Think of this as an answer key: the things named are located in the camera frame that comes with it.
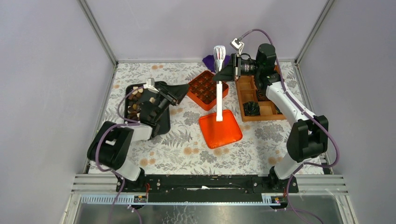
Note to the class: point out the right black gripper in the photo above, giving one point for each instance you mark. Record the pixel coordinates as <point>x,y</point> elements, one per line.
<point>228,73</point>

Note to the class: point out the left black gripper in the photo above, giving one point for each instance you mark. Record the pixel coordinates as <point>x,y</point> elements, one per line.
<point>174,94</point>

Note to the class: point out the white handled metal tongs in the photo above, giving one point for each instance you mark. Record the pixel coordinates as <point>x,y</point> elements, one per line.
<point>219,83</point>

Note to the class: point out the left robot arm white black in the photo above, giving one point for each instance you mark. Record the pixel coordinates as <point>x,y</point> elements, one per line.
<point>146,115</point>

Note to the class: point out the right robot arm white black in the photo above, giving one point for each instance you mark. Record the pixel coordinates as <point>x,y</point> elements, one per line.
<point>307,138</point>

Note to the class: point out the orange chocolate box with tray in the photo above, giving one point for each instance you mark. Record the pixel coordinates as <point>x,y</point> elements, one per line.
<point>203,90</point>

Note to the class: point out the purple cloth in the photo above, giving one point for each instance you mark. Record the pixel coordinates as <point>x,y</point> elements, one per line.
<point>209,62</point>

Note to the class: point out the black plastic tray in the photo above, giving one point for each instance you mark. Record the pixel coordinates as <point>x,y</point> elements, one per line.
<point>138,104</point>

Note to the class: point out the dark rolled tie left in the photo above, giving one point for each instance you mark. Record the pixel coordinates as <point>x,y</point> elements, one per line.
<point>251,108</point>

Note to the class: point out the wooden compartment organizer box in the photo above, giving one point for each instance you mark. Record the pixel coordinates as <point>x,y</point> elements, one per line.
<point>247,91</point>

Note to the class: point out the orange box lid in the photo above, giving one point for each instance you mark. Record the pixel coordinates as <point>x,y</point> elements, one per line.
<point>220,133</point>

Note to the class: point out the floral patterned table mat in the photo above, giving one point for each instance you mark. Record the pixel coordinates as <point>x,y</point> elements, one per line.
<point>183,149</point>

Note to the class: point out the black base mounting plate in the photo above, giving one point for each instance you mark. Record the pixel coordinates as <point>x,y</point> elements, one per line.
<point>207,188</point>

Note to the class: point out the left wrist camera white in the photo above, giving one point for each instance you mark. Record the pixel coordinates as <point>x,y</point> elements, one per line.
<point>150,85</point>

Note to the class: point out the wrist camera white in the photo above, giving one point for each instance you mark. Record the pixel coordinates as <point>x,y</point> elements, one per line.
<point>150,85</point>
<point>238,45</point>

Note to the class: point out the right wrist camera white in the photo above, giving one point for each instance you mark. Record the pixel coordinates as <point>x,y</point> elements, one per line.
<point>238,45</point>

